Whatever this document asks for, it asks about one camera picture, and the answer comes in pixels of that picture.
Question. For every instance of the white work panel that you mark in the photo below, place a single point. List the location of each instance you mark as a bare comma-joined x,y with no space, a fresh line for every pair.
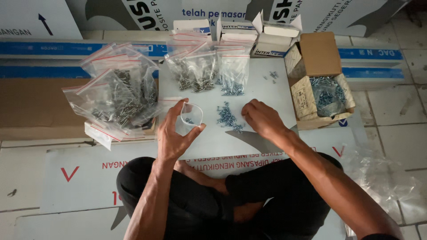
263,93

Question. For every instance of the person's left hand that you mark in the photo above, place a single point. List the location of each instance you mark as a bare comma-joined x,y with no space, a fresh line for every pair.
168,140

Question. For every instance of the person's black trousers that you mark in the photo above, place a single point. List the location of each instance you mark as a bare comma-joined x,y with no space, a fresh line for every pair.
293,200

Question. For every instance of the clear liner bag of screws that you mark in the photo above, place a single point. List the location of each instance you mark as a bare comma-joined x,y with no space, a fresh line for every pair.
325,96

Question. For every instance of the white carton with blue label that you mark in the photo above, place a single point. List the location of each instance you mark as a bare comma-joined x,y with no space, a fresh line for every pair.
270,48

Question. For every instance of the large printed white sign panel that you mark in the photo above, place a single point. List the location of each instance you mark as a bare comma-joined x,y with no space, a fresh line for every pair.
160,13

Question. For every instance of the white floor panel red print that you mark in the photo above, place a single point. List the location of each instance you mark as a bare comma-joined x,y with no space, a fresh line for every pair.
86,180

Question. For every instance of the white sign panel with arrow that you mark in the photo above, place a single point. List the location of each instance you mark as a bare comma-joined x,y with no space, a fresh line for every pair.
36,18

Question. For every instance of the small clear zip bag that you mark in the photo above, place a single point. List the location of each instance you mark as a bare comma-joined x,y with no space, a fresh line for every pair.
193,115

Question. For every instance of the person's bare foot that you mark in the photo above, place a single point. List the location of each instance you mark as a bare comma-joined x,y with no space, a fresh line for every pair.
200,180

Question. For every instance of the closed white small carton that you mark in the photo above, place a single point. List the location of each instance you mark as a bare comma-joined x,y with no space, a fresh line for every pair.
191,26

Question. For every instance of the person's right hand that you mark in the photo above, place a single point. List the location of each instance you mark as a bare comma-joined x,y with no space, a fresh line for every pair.
267,121

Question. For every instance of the row of screw-filled zip bags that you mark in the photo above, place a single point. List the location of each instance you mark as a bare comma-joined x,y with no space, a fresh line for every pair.
206,66

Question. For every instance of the stack of blue-white long panels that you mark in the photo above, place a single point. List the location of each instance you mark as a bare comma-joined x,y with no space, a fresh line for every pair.
370,66
40,55

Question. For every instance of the person's right fingers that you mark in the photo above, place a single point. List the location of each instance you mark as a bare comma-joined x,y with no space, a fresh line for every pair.
252,108

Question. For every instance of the white carton with raised flap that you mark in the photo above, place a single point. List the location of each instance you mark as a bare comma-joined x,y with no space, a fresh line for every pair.
238,31

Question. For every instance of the pile of loose silver screws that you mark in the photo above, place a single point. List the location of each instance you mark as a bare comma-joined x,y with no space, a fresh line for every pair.
227,117

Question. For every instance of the brown cardboard sheet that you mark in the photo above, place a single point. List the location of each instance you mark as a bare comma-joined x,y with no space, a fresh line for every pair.
33,106

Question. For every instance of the few scattered small screws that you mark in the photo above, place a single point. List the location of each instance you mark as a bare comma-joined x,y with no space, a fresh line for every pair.
273,75

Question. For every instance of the open brown cardboard box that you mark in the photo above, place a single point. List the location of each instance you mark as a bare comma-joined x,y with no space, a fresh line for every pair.
317,53

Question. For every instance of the open white carton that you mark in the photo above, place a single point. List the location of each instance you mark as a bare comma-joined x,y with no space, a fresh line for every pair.
280,29

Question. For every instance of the crumpled clear plastic sheet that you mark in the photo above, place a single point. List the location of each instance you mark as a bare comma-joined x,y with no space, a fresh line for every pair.
383,186

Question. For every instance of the heap of nail-filled zip bags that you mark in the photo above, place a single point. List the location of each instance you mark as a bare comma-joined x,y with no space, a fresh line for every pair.
116,96

